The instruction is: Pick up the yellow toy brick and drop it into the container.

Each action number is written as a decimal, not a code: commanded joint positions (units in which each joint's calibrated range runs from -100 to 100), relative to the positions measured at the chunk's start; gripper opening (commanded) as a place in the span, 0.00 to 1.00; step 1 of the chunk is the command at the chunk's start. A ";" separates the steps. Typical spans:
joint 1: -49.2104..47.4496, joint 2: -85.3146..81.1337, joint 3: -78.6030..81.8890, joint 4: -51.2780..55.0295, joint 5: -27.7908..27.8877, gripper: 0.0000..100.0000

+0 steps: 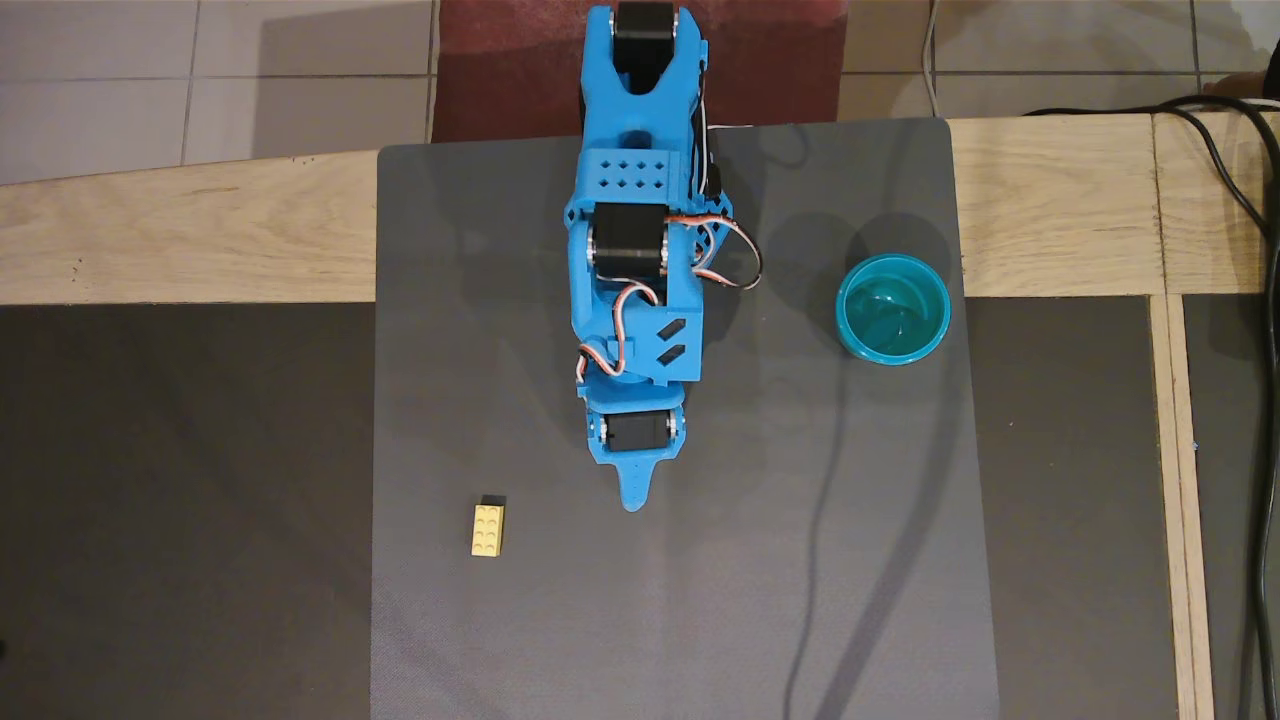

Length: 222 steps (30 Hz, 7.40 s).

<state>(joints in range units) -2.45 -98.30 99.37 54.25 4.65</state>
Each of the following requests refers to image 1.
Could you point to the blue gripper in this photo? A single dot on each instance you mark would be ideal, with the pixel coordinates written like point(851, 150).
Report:
point(636, 432)

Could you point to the teal plastic cup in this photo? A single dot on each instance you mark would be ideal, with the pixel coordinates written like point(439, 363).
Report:
point(893, 308)

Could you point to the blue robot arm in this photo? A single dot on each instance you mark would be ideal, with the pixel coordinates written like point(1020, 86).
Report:
point(625, 180)

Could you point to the cream lego brick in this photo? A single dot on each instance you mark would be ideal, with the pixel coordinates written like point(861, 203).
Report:
point(487, 528)

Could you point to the chair with dark red cover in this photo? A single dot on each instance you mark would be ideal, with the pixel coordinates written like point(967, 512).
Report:
point(500, 70)

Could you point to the dark grey mat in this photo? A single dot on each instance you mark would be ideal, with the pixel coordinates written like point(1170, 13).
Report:
point(700, 600)

